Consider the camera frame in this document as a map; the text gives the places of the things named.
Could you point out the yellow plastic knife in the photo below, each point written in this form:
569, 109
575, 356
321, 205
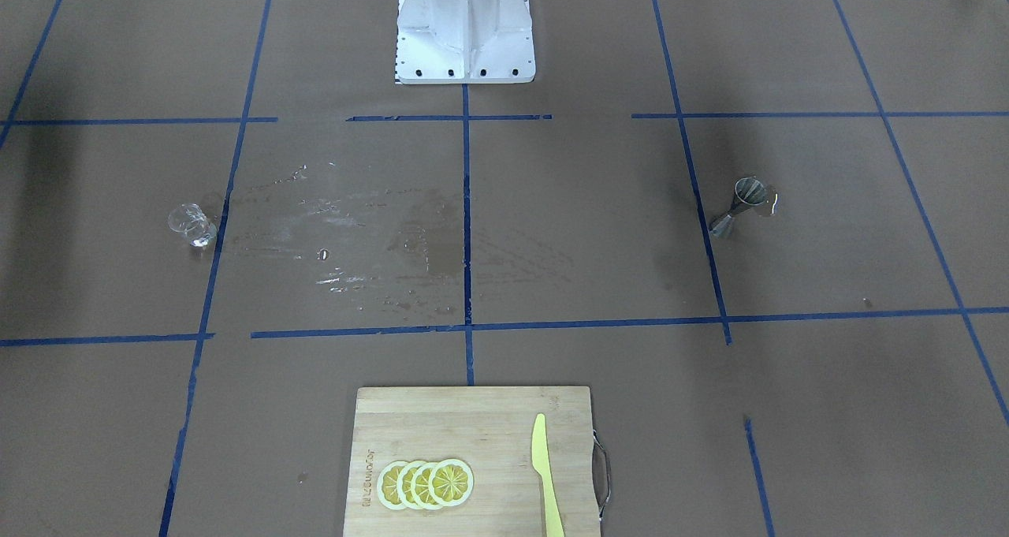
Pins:
542, 466

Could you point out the steel double jigger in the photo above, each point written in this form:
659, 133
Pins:
749, 193

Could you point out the wooden cutting board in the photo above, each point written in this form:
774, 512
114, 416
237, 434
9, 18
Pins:
490, 428

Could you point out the clear glass cup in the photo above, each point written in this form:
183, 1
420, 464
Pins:
190, 221

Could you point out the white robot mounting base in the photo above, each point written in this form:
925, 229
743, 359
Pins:
464, 42

